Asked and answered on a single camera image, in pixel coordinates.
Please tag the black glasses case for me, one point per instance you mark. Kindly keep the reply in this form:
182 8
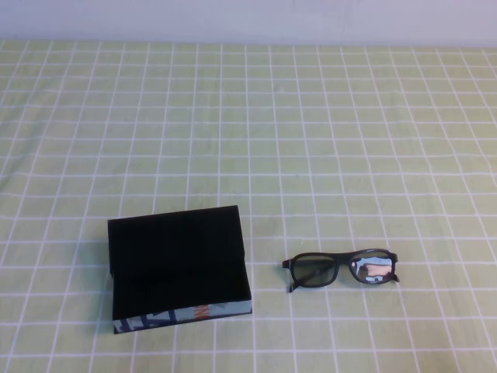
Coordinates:
174 252

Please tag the black-framed glasses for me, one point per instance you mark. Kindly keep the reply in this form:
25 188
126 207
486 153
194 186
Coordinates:
295 261

